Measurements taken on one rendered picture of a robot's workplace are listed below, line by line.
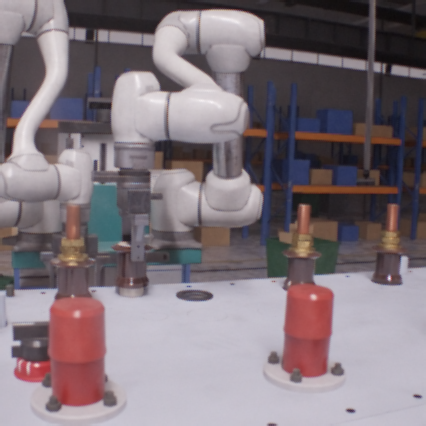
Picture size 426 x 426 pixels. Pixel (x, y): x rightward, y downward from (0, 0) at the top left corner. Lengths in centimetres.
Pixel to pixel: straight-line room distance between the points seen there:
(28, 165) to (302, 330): 93
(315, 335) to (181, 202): 116
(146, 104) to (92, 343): 60
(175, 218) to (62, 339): 125
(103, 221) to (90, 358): 134
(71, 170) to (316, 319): 94
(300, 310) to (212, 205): 111
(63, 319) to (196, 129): 58
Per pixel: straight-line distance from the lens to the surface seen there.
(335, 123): 1061
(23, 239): 183
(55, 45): 169
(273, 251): 559
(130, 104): 112
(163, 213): 186
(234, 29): 159
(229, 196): 180
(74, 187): 151
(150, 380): 78
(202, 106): 110
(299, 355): 78
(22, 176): 144
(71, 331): 65
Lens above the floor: 169
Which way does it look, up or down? 6 degrees down
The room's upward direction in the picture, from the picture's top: 2 degrees clockwise
